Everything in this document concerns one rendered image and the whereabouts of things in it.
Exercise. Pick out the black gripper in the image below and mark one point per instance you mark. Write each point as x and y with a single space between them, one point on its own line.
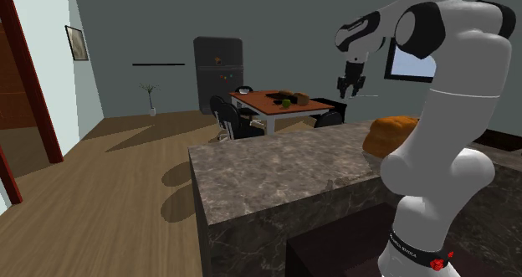
355 70

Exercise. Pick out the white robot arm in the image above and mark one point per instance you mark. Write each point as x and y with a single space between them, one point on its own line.
456 105

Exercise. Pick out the black dining chair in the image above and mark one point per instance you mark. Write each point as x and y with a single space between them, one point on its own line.
215 109
328 119
232 123
244 87

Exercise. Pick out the orange round bread loaf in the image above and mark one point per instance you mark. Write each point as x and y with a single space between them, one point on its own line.
387 135

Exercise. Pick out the black framed window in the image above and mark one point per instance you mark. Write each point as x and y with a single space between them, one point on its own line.
410 66

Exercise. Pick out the brown dining table white legs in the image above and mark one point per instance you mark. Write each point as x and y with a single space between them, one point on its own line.
265 103

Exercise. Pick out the dark grey fridge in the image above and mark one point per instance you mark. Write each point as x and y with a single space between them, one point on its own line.
218 84

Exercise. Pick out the potted plant white pot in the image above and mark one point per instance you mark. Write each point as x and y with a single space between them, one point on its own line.
150 100

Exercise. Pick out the black wall shelf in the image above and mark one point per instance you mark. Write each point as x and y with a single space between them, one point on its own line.
159 64

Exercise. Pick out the framed wall picture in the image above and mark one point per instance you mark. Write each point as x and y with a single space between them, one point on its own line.
77 43

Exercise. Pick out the red-brown door frame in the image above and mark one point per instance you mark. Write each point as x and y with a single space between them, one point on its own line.
34 105

